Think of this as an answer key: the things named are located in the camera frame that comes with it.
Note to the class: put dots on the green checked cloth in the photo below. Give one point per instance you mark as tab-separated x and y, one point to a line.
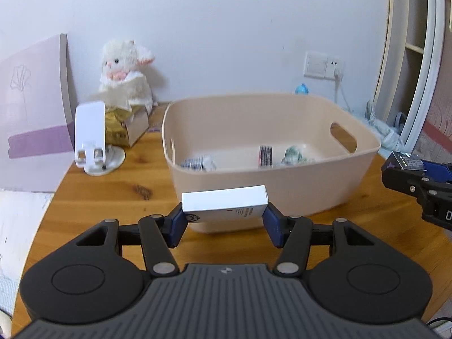
293	153

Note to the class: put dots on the white curved mirror frame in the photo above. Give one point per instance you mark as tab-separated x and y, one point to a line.
429	60

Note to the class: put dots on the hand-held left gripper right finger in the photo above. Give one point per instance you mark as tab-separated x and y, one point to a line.
273	226

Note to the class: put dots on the beige plastic storage basket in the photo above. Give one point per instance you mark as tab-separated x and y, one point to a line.
317	190

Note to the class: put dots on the white pillow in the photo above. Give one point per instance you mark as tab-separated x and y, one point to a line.
17	226

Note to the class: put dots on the light blue cloth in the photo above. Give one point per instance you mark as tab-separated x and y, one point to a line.
385	132

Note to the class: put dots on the white wall switch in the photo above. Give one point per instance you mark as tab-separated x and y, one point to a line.
315	64

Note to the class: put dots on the white plush lamb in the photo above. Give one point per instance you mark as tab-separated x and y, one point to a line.
120	56

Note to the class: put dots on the pink purple flower board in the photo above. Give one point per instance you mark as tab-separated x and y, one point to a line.
31	113

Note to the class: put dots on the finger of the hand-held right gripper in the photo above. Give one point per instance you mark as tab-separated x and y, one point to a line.
439	171
399	180

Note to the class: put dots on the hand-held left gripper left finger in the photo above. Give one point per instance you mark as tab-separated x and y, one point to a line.
176	225

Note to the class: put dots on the white wall outlet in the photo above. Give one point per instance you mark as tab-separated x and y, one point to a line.
335	65

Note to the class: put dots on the small black starred box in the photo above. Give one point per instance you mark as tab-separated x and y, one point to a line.
409	162

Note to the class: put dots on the long cartoon printed box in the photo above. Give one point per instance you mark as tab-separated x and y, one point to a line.
265	157

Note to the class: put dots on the small white box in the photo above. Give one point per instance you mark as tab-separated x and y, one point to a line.
222	199

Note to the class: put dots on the blue checked bedsheet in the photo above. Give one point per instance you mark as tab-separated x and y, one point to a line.
7	289

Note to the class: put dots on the gold tissue box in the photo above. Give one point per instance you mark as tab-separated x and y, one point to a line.
136	129

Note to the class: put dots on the white phone stand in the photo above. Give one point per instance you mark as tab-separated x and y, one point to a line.
90	123

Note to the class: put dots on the blue white patterned packet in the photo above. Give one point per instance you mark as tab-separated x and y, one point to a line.
197	164

